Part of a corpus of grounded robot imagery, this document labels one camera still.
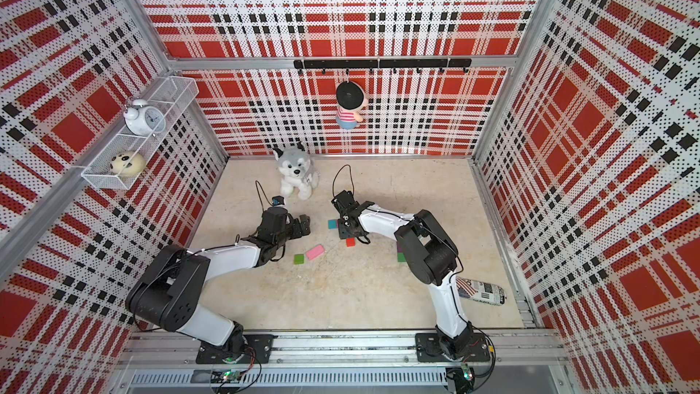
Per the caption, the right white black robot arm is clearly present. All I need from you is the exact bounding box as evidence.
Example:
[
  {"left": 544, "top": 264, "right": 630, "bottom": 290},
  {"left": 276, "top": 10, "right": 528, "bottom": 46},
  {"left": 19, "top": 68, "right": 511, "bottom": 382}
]
[{"left": 332, "top": 191, "right": 473, "bottom": 354}]

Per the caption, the light pink block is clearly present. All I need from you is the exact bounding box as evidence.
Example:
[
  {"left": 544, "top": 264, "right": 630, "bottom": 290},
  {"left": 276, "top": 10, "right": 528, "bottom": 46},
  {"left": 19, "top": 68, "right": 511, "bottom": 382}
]
[{"left": 306, "top": 244, "right": 326, "bottom": 261}]

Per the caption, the aluminium front rail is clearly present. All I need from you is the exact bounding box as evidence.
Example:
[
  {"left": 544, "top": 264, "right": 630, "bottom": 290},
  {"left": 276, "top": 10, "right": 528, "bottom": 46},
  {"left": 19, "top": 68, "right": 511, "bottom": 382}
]
[{"left": 108, "top": 328, "right": 581, "bottom": 393}]

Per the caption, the left green circuit board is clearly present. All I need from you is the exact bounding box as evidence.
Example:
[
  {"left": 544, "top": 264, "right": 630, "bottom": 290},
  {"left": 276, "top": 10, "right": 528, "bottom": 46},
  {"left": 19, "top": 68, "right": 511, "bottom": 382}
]
[{"left": 210, "top": 370, "right": 244, "bottom": 385}]

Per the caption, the hanging doll with black hat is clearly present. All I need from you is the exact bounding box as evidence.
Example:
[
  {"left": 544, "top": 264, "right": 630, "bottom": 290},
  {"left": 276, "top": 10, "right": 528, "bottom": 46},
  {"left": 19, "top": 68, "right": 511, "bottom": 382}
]
[{"left": 335, "top": 81, "right": 368, "bottom": 131}]

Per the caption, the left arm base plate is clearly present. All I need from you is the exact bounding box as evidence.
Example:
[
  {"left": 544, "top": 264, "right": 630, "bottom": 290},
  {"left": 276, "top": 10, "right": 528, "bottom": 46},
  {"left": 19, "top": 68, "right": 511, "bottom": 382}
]
[{"left": 195, "top": 333, "right": 275, "bottom": 365}]

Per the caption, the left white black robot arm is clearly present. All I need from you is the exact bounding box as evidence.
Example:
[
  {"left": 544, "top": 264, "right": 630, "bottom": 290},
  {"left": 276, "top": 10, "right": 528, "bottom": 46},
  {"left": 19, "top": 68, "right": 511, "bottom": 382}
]
[{"left": 125, "top": 206, "right": 311, "bottom": 356}]

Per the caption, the striped flag pattern object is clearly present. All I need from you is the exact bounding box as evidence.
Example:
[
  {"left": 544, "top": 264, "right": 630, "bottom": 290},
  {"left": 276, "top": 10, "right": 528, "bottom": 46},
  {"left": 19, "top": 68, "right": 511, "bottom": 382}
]
[{"left": 456, "top": 277, "right": 507, "bottom": 306}]

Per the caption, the white alarm clock on shelf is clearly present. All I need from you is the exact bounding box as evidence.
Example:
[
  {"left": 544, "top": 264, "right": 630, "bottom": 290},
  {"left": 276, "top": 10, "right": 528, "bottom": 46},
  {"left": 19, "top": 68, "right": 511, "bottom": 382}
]
[{"left": 123, "top": 100, "right": 166, "bottom": 137}]

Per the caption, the black hook rail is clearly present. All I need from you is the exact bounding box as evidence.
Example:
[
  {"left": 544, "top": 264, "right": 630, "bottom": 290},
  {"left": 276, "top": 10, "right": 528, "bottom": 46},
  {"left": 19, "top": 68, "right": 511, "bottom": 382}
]
[{"left": 293, "top": 58, "right": 472, "bottom": 72}]

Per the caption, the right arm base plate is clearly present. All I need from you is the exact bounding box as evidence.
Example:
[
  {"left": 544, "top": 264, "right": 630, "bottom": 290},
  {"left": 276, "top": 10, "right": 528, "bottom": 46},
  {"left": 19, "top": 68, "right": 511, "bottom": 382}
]
[{"left": 415, "top": 331, "right": 492, "bottom": 363}]

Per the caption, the white wire wall shelf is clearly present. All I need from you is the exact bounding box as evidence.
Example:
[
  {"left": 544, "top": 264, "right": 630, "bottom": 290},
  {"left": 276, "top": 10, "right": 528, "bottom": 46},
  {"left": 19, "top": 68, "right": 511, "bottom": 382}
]
[{"left": 81, "top": 76, "right": 199, "bottom": 191}]

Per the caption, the cream panda ball toy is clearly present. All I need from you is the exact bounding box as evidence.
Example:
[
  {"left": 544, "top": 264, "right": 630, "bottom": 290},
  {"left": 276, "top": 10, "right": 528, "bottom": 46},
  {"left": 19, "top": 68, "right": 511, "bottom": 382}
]
[{"left": 109, "top": 151, "right": 146, "bottom": 178}]

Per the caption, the husky plush toy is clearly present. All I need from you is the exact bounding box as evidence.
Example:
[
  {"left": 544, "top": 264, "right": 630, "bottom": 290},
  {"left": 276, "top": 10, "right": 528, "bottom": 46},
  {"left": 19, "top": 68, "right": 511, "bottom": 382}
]
[{"left": 273, "top": 142, "right": 319, "bottom": 201}]

